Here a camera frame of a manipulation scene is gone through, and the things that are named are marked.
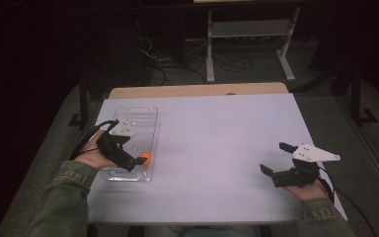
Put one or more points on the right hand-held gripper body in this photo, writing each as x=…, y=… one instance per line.
x=292, y=177

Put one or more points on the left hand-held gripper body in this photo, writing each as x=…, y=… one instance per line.
x=112, y=149

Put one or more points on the orange ball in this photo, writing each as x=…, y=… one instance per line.
x=146, y=158

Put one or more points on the clear plastic tray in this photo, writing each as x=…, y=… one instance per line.
x=144, y=131

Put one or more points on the person's left hand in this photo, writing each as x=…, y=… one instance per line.
x=92, y=156

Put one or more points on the person's right hand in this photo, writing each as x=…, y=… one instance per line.
x=309, y=191

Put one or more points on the black metal stand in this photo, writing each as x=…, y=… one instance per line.
x=355, y=98
x=83, y=102

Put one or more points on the light wooden table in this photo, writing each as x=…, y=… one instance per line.
x=194, y=90

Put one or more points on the white metal frame desk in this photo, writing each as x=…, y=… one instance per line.
x=250, y=28

